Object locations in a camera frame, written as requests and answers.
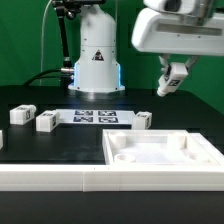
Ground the black camera stand pole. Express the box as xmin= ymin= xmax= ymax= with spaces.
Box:
xmin=52 ymin=0 xmax=106 ymax=67

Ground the black cable bundle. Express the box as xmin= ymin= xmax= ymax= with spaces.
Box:
xmin=22 ymin=68 xmax=75 ymax=87

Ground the white marker tag sheet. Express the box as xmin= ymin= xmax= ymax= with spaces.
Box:
xmin=57 ymin=109 xmax=135 ymax=125

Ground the white square table top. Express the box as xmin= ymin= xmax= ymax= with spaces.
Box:
xmin=102 ymin=129 xmax=224 ymax=166

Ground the white cable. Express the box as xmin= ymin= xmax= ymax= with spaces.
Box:
xmin=39 ymin=0 xmax=54 ymax=87

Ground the white part at left edge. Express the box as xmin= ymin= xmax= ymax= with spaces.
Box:
xmin=0 ymin=130 xmax=3 ymax=150

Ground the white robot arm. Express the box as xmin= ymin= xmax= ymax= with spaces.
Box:
xmin=69 ymin=0 xmax=224 ymax=98

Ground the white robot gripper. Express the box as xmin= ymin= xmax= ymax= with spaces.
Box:
xmin=131 ymin=8 xmax=224 ymax=76

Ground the white L-shaped obstacle fence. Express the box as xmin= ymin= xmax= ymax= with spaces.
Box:
xmin=0 ymin=129 xmax=224 ymax=192

